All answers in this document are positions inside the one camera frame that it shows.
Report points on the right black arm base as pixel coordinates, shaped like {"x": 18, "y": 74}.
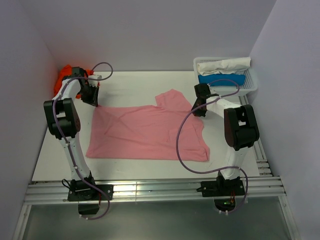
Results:
{"x": 223, "y": 191}

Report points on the aluminium rail frame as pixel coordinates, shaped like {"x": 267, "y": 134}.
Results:
{"x": 158, "y": 190}

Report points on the orange t shirt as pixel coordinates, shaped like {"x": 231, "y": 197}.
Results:
{"x": 67, "y": 71}

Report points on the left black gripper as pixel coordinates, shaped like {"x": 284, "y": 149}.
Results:
{"x": 93, "y": 100}

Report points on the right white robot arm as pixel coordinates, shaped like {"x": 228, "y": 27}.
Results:
{"x": 240, "y": 126}

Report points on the white plastic basket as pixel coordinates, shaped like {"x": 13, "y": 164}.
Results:
{"x": 250, "y": 84}

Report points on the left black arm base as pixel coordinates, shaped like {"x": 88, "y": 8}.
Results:
{"x": 89, "y": 199}

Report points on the rolled blue t shirt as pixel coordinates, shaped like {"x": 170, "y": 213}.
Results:
{"x": 222, "y": 79}

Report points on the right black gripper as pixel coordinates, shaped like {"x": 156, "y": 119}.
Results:
{"x": 200, "y": 113}

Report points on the rolled white t shirt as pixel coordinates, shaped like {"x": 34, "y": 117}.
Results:
{"x": 210, "y": 66}

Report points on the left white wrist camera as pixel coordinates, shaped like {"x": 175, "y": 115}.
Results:
{"x": 94, "y": 80}

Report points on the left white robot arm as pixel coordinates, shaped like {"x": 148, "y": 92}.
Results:
{"x": 64, "y": 124}

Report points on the pink t shirt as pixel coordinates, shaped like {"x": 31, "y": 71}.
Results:
{"x": 148, "y": 132}

